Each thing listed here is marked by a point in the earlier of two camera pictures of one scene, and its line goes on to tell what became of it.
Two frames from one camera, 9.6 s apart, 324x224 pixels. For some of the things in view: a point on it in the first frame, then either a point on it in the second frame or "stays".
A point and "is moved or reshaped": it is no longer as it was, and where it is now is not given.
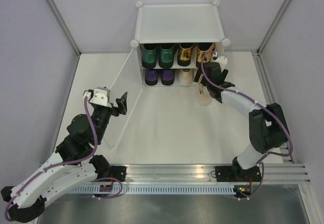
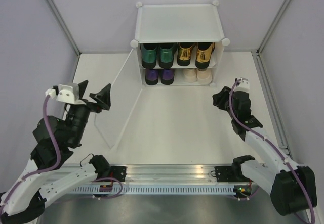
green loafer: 149,53 stays
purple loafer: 167,77 stays
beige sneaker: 185,78 is moved or reshaped
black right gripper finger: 199,72 → 221,99
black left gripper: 122,102 → 104,96
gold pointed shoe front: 203,48 stays
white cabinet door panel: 129,80 stays
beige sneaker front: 203,96 is moved or reshaped
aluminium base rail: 265,173 stays
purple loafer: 151,77 stays
